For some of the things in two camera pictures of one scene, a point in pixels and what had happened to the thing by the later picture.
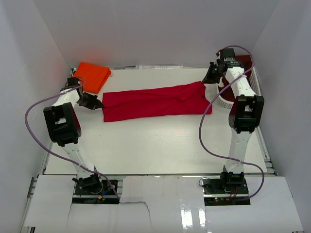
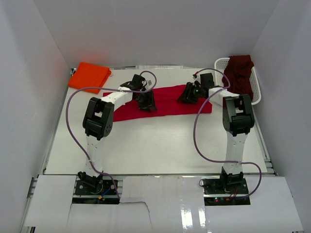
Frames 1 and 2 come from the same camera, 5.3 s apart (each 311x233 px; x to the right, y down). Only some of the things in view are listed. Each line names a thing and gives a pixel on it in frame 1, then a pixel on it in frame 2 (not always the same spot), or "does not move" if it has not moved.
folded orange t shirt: [94, 76] does not move
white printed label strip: [158, 67] does not move
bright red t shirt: [189, 99] does not move
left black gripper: [95, 103] to [150, 103]
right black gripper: [209, 78] to [188, 90]
